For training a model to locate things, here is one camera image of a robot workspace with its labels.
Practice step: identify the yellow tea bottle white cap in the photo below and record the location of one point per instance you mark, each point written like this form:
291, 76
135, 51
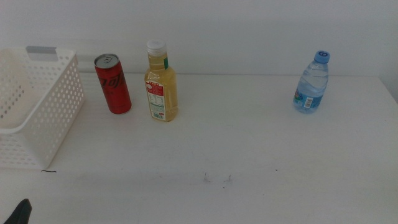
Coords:
169, 90

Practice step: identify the clear water bottle blue cap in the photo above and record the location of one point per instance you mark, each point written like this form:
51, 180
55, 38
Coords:
312, 84

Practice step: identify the red cola can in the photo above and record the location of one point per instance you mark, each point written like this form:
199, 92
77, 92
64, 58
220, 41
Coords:
115, 93

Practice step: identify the white perforated plastic basket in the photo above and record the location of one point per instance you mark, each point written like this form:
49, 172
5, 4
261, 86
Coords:
46, 155

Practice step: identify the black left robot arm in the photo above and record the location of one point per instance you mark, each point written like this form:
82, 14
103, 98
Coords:
20, 214

